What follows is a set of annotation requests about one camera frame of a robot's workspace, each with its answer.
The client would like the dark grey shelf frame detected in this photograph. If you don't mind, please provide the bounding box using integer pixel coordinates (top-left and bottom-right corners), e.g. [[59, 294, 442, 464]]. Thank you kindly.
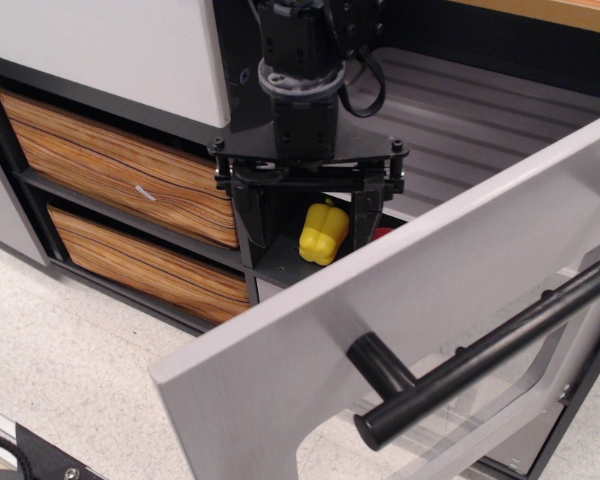
[[0, 59, 258, 334]]

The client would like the wood-pattern storage bin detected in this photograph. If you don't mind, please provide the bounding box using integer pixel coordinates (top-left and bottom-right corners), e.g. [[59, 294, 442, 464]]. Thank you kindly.
[[47, 204, 251, 324], [0, 85, 239, 249]]

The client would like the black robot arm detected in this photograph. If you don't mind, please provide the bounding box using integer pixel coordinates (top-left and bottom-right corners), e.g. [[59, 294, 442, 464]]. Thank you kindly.
[[209, 1, 409, 248]]

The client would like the upper wood-pattern storage bin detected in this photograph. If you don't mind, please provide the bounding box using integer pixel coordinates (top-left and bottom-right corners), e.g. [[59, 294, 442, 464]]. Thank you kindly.
[[0, 85, 239, 249]]

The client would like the wooden countertop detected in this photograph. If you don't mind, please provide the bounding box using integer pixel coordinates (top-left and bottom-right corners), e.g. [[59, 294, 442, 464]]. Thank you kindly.
[[461, 0, 600, 33]]

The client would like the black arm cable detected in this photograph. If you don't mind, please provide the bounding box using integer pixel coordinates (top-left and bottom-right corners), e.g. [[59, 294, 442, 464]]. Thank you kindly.
[[335, 43, 386, 120]]

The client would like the black oven door handle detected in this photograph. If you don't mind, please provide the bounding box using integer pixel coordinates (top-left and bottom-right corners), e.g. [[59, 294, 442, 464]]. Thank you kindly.
[[346, 260, 600, 451]]

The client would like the black braided cable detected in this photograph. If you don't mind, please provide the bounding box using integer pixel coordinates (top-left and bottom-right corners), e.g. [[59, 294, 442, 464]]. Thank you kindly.
[[0, 431, 33, 480]]

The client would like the grey toy oven door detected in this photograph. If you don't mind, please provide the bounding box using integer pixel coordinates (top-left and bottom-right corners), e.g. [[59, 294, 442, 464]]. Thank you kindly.
[[150, 119, 600, 479]]

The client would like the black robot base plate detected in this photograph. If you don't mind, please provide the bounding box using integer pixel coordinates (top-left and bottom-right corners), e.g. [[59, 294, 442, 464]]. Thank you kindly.
[[15, 423, 103, 480]]

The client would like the lower wood-pattern storage bin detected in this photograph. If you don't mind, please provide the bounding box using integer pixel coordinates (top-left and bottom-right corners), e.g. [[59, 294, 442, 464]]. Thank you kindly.
[[47, 204, 251, 324]]

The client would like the grey lower oven drawer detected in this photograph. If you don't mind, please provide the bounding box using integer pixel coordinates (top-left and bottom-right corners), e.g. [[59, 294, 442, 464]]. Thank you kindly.
[[256, 278, 290, 303]]

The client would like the red toy cup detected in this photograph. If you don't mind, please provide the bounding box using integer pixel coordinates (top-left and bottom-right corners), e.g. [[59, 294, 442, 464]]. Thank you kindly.
[[373, 227, 394, 240]]

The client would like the yellow toy bell pepper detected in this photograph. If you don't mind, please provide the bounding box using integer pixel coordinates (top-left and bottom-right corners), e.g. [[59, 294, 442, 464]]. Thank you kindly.
[[299, 199, 350, 266]]

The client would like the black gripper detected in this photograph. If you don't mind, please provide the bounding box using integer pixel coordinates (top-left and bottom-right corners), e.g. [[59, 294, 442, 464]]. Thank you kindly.
[[208, 94, 409, 248]]

